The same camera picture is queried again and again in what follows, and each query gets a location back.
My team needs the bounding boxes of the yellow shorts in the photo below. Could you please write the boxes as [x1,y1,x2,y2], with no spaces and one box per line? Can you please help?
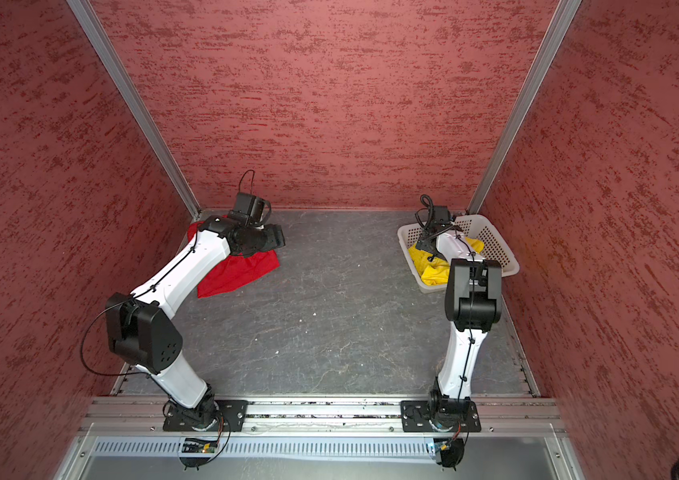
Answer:
[406,236,487,287]

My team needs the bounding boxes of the red shorts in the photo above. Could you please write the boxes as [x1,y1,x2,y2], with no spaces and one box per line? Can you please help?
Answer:
[180,217,280,298]

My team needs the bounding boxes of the white plastic laundry basket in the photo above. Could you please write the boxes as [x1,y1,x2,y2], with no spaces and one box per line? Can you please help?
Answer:
[397,214,521,294]

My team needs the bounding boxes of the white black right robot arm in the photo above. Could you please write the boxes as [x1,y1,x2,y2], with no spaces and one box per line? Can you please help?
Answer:
[427,230,503,433]

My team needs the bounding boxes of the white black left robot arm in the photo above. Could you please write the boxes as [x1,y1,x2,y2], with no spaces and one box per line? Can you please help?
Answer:
[105,217,286,432]

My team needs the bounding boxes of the right small circuit board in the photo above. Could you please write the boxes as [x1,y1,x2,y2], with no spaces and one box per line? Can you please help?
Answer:
[429,439,453,457]

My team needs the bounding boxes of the small circuit board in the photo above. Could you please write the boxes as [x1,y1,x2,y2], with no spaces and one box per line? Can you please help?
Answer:
[182,438,220,455]
[429,439,453,457]

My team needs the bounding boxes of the left small circuit board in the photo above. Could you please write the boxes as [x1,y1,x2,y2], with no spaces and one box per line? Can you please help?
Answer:
[182,438,220,455]

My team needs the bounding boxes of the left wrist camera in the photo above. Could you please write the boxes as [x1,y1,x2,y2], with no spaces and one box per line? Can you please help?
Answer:
[228,192,272,227]

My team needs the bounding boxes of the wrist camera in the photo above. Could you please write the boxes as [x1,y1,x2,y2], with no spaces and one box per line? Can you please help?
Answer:
[228,192,272,227]
[423,205,453,234]

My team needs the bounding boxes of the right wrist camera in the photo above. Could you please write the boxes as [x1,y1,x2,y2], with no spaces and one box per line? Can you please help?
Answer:
[423,205,453,234]

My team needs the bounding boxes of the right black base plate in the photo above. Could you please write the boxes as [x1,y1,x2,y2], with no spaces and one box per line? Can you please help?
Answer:
[399,399,481,434]

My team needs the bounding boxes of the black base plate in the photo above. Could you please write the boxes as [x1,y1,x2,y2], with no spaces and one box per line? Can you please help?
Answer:
[163,399,250,434]
[399,399,481,434]

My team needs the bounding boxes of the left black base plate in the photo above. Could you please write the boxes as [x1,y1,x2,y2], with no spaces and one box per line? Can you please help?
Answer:
[163,399,250,434]

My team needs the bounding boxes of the white slotted cable duct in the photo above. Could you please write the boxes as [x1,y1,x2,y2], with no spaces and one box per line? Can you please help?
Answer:
[92,437,435,462]

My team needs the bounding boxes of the left corner aluminium post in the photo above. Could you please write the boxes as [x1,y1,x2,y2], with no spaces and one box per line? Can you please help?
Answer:
[67,0,202,220]

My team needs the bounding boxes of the corner aluminium post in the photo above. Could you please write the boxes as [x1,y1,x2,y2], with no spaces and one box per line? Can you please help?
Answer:
[467,0,581,214]
[67,0,202,220]

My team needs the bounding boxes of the aluminium front rail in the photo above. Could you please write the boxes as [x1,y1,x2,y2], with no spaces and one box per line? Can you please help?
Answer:
[77,395,569,438]

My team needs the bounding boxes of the right corner aluminium post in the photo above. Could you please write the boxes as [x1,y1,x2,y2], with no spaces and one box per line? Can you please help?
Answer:
[467,0,581,214]

